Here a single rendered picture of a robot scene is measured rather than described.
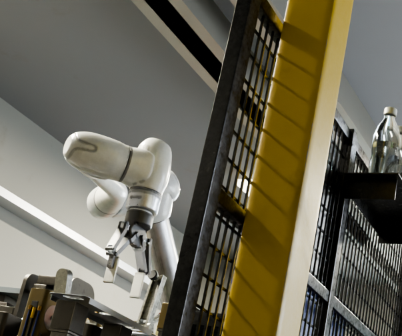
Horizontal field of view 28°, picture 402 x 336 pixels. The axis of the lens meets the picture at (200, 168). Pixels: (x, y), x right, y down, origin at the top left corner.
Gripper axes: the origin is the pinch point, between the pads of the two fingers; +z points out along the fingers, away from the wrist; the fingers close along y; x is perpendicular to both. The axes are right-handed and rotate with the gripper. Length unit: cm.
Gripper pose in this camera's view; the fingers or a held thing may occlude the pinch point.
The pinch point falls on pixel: (123, 285)
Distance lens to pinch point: 215.1
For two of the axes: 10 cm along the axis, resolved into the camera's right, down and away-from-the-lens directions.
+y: -4.4, -4.2, -8.0
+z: -2.0, 9.1, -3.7
